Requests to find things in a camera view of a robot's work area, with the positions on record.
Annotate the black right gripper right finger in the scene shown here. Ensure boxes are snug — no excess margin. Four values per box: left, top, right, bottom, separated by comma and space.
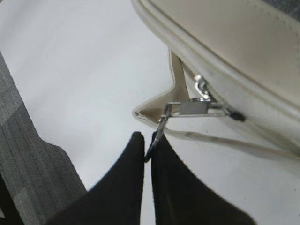
150, 136, 256, 225

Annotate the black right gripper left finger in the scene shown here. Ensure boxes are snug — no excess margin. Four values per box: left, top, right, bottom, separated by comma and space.
48, 132, 144, 225

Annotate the silver zipper pull with ring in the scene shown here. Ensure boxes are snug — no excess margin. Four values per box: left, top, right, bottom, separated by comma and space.
144, 75, 246, 163

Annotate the cream insulated zipper bag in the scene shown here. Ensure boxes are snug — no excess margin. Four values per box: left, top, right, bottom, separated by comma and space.
132, 0, 300, 159

